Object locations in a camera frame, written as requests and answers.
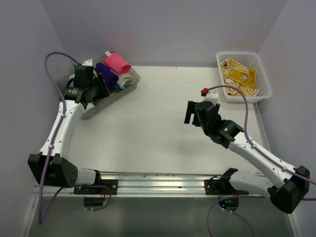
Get grey plastic bin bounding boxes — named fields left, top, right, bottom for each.
left=56, top=56, right=140, bottom=119

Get pink towel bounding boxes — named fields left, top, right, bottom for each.
left=104, top=51, right=131, bottom=75

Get light blue towel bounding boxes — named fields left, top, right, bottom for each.
left=66, top=75, right=75, bottom=87

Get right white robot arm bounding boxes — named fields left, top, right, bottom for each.
left=184, top=101, right=310, bottom=214

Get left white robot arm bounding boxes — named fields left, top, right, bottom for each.
left=28, top=60, right=109, bottom=194

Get orange rolled towel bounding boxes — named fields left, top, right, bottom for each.
left=108, top=85, right=115, bottom=94

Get purple rolled towel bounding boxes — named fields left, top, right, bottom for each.
left=95, top=63, right=119, bottom=86

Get beige teal rolled towel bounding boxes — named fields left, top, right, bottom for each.
left=114, top=73, right=137, bottom=92

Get yellow striped towel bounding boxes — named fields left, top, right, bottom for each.
left=220, top=58, right=260, bottom=97

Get white plastic basket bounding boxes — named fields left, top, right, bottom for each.
left=216, top=52, right=272, bottom=103

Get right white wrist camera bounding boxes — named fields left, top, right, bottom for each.
left=201, top=88, right=218, bottom=105

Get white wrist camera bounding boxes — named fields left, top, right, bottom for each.
left=201, top=88, right=218, bottom=105
left=81, top=59, right=94, bottom=67

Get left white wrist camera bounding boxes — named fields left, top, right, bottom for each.
left=81, top=59, right=94, bottom=67

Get aluminium mounting rail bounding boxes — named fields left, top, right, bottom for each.
left=32, top=172, right=272, bottom=198

